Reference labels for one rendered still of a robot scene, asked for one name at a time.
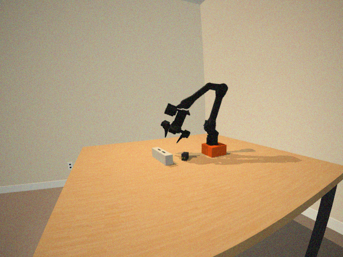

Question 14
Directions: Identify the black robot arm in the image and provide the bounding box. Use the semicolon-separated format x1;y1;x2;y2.
164;82;228;146

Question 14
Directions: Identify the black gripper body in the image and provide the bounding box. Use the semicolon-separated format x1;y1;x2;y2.
161;118;190;138

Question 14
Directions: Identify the black two-prong plug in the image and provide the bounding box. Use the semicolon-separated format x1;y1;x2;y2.
182;152;189;161

